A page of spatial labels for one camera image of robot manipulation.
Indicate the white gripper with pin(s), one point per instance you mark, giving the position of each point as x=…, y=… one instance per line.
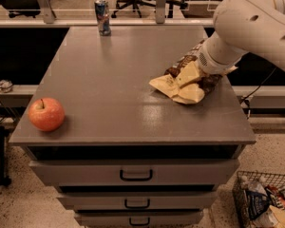
x=211, y=63

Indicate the brown sea salt chip bag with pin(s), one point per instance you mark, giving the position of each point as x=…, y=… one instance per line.
x=189, y=94

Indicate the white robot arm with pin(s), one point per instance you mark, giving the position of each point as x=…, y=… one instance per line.
x=247, y=42

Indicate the blue silver redbull can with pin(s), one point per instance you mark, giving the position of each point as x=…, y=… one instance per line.
x=102, y=16

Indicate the dark blue snack bag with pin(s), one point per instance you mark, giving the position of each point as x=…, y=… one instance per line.
x=258, y=203

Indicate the red snack bag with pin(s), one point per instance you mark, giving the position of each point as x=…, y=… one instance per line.
x=275, y=197

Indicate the yellow snack bag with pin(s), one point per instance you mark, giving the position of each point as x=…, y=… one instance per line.
x=279, y=220

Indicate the black office chair centre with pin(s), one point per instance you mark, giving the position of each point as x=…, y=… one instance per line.
x=163, y=8

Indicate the grey drawer cabinet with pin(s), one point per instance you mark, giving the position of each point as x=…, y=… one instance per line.
x=116, y=121

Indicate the red apple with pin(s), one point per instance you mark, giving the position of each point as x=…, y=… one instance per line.
x=46, y=114

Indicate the metal railing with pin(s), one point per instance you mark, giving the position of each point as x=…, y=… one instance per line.
x=81, y=12

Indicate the black stand left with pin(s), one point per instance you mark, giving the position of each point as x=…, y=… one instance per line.
x=4, y=179

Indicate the top drawer black handle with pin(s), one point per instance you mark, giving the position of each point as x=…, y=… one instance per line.
x=128, y=176

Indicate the drawer black handle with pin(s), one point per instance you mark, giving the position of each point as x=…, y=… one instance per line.
x=128, y=176
x=136, y=204
x=139, y=222

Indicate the wire basket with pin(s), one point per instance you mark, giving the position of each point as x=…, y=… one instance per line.
x=256, y=182

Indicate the middle drawer black handle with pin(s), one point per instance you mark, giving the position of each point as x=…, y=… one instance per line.
x=136, y=204

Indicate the bottom drawer black handle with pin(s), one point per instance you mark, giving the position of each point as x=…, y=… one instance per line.
x=139, y=222

